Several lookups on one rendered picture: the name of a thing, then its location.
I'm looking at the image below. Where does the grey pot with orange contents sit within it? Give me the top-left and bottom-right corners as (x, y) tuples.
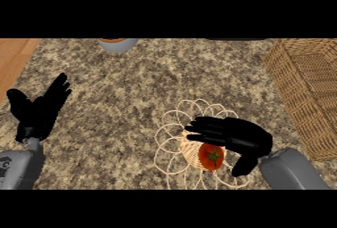
(96, 37), (139, 53)

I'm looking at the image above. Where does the brown wicker basket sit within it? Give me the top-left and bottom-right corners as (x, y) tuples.
(262, 37), (337, 162)

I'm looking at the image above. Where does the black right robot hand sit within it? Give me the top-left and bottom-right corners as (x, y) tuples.
(183, 116), (274, 178)

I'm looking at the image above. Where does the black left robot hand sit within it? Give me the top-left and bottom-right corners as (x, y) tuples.
(6, 72), (74, 144)

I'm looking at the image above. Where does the red tomato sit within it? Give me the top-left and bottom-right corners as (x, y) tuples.
(198, 142), (226, 171)

